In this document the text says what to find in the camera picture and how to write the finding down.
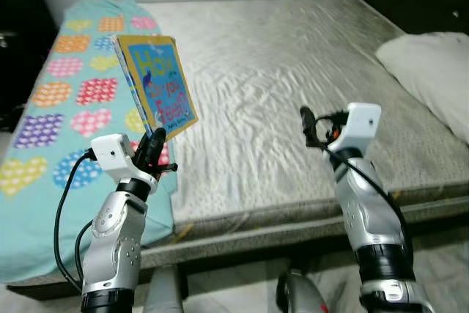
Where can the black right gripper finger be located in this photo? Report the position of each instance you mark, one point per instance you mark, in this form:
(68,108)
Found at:
(308,126)

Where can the yellow blue children's book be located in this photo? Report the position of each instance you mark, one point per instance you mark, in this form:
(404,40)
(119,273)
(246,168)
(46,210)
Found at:
(161,78)

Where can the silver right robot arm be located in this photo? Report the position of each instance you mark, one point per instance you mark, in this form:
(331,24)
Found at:
(366,210)

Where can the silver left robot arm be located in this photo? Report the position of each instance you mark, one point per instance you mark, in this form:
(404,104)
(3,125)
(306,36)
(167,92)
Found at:
(113,240)

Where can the grey quilted mattress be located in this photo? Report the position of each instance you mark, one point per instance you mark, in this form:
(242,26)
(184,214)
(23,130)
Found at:
(278,78)

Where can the teal blanket with colourful hearts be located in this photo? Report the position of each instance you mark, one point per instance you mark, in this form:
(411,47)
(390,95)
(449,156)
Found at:
(51,108)

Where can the white pillow with lettering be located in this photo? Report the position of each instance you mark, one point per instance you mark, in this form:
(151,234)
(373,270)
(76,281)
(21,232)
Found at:
(432,71)

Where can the silver robot left leg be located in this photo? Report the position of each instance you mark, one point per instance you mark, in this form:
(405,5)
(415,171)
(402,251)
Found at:
(163,295)

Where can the black silver robot right leg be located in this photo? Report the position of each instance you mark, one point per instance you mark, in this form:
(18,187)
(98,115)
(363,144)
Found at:
(300,295)

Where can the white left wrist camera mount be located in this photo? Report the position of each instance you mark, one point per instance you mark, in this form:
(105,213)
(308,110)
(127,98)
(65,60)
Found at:
(113,153)

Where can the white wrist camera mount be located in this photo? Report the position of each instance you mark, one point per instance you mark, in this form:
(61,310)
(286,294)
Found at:
(359,122)
(113,153)

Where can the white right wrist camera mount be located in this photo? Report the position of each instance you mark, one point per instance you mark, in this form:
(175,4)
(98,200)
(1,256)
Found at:
(359,122)

